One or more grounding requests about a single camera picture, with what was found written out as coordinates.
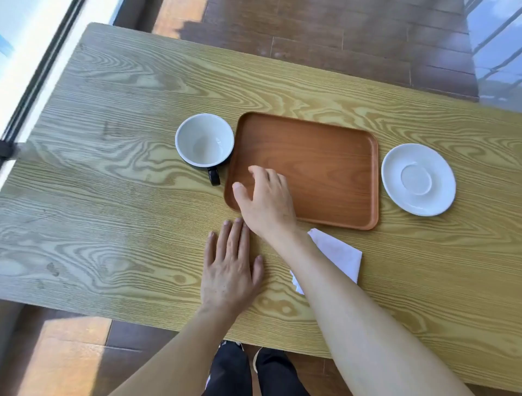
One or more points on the person's left hand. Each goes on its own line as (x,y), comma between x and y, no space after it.
(228,281)

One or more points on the person's right hand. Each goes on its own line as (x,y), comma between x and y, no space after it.
(269,208)

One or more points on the person's left middle finger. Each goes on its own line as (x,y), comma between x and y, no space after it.
(237,240)

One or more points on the person's left thumb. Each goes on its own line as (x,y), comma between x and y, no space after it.
(258,269)

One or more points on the person's right thumb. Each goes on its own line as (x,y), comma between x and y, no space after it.
(241,196)

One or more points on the person's left little finger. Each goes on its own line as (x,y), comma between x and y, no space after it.
(210,249)

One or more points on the person's right forearm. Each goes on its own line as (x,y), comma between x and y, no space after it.
(359,322)

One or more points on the person's left forearm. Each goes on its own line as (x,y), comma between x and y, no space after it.
(175,359)

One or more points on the white cup with black outside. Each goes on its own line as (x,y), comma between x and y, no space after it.
(204,140)

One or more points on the white paper napkin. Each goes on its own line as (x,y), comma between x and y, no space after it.
(338,255)

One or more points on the brown wooden tray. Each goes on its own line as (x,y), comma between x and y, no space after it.
(322,171)

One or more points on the white-soled shoe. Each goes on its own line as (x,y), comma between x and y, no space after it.
(256,360)

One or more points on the black trousers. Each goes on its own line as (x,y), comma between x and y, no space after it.
(269,375)

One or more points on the white saucer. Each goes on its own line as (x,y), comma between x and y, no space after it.
(418,179)

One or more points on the metal railing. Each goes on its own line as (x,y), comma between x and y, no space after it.
(495,49)

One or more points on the black window frame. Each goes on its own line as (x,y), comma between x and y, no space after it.
(40,77)

